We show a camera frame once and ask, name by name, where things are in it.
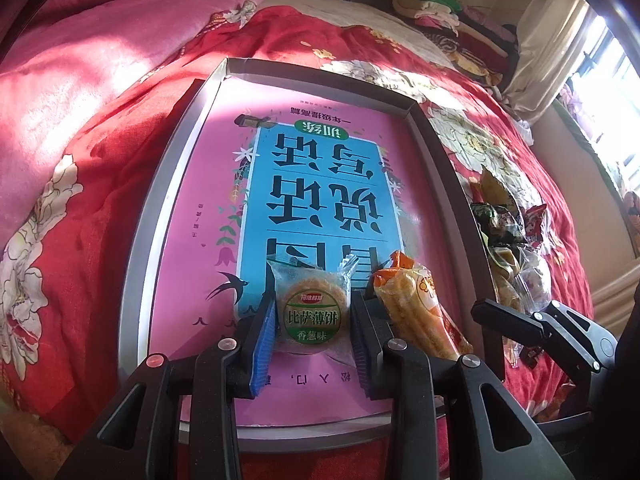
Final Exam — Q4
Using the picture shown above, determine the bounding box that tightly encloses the black and green snack packet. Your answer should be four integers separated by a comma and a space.
472, 202, 526, 247

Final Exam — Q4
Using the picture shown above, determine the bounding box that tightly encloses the yellow snack packet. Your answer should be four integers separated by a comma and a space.
470, 167, 523, 211

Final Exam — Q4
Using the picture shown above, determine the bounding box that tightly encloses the red snack packet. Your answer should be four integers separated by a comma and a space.
522, 203, 552, 246

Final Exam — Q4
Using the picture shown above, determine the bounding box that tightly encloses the pink quilt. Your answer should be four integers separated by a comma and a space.
0, 0, 273, 246

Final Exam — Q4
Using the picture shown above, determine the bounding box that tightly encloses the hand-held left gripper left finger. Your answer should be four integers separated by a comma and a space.
52, 296, 279, 480

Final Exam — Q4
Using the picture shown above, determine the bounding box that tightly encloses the purple patterned cloth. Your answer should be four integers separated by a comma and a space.
554, 82, 588, 143

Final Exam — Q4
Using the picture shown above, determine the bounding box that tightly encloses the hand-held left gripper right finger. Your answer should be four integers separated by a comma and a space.
350, 292, 576, 480

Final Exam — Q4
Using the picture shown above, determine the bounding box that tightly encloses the window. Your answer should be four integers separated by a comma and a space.
565, 5, 640, 191

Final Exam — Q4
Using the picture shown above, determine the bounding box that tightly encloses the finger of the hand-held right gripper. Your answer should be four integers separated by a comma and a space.
471, 299, 621, 376

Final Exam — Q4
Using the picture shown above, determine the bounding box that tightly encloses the orange rice cracker packet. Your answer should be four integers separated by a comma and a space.
370, 250, 473, 361

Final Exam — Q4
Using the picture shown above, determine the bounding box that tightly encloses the cream curtain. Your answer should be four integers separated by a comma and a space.
502, 0, 610, 107

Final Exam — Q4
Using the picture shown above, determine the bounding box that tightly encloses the stack of folded clothes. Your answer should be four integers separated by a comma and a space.
392, 0, 522, 87

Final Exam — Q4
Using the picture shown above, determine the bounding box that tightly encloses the grey tray with pink print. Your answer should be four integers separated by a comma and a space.
116, 58, 507, 461

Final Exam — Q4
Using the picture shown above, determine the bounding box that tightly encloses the beige bed sheet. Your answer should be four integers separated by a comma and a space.
257, 0, 453, 68

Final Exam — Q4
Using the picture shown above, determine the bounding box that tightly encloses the red floral blanket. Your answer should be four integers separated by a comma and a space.
0, 5, 597, 480

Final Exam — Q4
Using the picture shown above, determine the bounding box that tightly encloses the round cracker packet green label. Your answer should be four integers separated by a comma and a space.
266, 255, 368, 363

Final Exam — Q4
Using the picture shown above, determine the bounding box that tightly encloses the brown fuzzy blanket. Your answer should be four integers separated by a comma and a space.
0, 407, 76, 467

